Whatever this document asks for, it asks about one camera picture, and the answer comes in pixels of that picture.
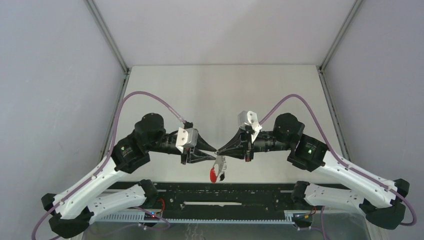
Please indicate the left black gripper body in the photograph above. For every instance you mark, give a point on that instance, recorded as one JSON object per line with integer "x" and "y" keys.
{"x": 187, "y": 151}

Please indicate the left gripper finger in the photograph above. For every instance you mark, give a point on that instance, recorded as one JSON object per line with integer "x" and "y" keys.
{"x": 202, "y": 145}
{"x": 198, "y": 156}

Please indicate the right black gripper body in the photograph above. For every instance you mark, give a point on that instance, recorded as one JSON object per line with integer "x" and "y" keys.
{"x": 259, "y": 146}

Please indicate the red handled keyring holder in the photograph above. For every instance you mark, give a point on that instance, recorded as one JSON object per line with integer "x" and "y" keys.
{"x": 219, "y": 166}

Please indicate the black tagged key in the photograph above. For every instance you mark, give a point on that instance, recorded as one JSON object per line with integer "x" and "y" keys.
{"x": 221, "y": 177}

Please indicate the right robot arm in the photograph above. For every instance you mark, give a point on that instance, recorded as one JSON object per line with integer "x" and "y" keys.
{"x": 379, "y": 200}

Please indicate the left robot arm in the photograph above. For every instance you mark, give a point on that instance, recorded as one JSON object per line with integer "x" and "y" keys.
{"x": 75, "y": 209}

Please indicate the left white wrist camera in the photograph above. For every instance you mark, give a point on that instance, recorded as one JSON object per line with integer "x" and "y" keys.
{"x": 186, "y": 138}

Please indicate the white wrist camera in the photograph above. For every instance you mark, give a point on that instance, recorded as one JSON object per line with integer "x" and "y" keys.
{"x": 249, "y": 119}
{"x": 186, "y": 138}

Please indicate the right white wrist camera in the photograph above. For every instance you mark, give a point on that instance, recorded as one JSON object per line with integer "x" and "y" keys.
{"x": 249, "y": 119}

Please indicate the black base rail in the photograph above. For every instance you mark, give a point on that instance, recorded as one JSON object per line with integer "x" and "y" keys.
{"x": 225, "y": 201}

